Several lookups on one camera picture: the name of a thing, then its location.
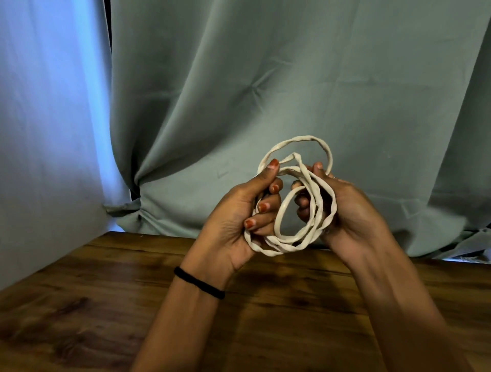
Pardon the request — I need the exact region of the person's right hand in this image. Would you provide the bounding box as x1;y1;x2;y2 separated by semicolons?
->
290;162;393;268

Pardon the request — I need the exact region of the person's left hand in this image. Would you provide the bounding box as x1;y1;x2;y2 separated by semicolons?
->
180;158;284;293

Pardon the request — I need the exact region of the white cable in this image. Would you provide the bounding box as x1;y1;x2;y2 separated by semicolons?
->
244;135;338;257

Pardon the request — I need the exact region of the person's left forearm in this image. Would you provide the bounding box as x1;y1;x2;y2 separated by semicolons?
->
130;268;227;372

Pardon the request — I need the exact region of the person's right forearm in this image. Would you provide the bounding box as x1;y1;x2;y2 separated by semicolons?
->
345;237;475;372

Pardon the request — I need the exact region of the grey-green curtain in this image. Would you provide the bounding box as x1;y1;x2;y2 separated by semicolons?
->
103;0;491;265

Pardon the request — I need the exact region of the light blue curtain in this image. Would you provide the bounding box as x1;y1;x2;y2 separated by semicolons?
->
0;0;132;292

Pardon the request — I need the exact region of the black hair tie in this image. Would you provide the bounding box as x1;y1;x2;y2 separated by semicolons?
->
173;266;226;300

